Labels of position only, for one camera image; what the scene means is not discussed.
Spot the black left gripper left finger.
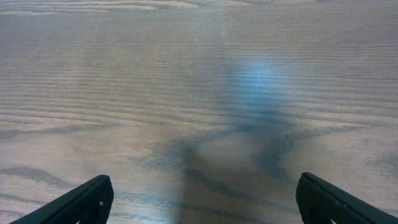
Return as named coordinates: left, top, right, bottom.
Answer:
left=10, top=175, right=114, bottom=224

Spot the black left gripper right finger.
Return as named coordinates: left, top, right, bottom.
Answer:
left=295, top=172, right=397, bottom=224

